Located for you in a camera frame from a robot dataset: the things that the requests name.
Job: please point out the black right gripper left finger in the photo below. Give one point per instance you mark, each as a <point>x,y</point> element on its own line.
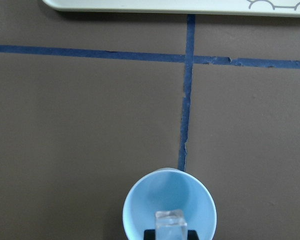
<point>149,234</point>

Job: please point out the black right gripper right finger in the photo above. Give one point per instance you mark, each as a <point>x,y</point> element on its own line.
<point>192,235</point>

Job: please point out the clear ice cube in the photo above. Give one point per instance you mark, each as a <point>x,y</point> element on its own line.
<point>170,225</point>

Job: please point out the light blue plastic cup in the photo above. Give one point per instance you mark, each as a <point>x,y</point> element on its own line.
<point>168,189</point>

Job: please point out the cream bear serving tray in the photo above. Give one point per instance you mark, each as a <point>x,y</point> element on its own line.
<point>271,8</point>

